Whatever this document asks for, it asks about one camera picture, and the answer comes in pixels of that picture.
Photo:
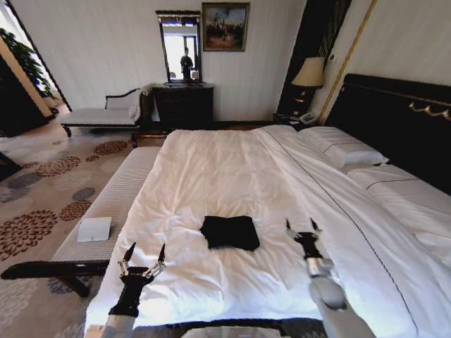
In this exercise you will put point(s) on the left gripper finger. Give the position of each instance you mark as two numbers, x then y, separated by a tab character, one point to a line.
158	264
127	258

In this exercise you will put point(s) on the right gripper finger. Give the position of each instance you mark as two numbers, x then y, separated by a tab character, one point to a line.
290	229
314	226

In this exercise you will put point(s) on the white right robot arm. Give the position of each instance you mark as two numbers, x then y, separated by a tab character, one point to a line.
326	292

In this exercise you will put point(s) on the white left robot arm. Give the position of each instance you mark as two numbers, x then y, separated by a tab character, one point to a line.
116	326

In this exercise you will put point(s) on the striped bed-end bench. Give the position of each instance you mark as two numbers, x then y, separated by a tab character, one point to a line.
116	197

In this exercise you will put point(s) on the white duvet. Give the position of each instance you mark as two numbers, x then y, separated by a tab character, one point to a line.
267	225

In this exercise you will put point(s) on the white flat box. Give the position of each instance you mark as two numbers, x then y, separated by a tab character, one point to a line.
94	229

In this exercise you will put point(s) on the folded black garment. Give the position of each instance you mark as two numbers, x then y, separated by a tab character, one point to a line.
230	233

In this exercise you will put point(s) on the white pillow with dark piping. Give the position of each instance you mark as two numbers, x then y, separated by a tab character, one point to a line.
343	146
405	197

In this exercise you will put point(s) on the white robot front shell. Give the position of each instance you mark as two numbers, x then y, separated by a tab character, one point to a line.
225	333

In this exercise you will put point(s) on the patterned floral carpet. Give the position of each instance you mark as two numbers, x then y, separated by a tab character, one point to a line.
46	197

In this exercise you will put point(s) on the white desk telephone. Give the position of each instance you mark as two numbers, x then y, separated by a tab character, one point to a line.
305	118

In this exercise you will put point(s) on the dark wooden nightstand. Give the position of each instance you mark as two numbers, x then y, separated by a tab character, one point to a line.
285	119

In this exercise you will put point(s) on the black padded headboard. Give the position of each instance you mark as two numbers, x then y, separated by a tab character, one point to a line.
401	119

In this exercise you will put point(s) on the table lamp with cream shade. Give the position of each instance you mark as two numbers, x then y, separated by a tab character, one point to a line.
307	82

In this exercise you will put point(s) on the white upholstered chaise longue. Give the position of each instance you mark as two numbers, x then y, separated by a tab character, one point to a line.
105	114

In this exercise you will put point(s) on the dark wooden dresser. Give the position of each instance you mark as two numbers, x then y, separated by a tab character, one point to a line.
183	105

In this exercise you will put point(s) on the gold framed painting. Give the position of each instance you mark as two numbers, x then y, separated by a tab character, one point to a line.
225	26

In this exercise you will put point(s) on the dark framed mirror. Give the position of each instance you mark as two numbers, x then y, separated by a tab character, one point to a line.
180	45

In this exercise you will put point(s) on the green potted plant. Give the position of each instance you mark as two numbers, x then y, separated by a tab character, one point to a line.
24	60

